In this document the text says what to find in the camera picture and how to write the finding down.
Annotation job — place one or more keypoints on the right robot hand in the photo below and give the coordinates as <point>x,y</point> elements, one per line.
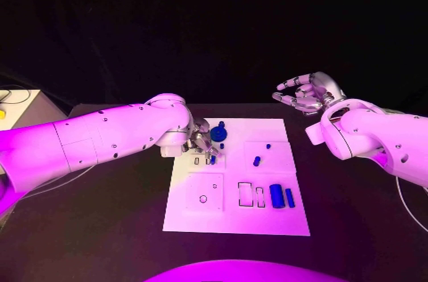
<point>313,96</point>

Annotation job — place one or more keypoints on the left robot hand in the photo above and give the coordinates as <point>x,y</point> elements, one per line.
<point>202,142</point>

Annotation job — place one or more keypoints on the blue block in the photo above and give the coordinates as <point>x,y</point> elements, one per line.
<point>212,159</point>

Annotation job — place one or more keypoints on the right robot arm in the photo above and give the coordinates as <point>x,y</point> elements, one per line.
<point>373,133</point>

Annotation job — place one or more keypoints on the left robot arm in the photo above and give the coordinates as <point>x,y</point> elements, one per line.
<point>109,133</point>

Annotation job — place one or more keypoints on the white task board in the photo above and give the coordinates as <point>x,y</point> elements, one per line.
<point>233,177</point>

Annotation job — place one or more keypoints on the blue gear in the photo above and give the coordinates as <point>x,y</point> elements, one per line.
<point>219,133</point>

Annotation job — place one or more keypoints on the blue plug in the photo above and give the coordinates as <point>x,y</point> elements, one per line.
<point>220,123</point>

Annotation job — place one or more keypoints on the thick long blue cylinder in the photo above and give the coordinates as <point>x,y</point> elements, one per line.
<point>277,196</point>

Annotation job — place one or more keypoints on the thin long blue cylinder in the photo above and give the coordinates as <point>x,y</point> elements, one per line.
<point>290,198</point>

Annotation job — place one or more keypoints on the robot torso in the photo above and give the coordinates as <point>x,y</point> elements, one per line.
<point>243,271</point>

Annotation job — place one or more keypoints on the yellow block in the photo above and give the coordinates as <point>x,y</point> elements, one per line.
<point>1,114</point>

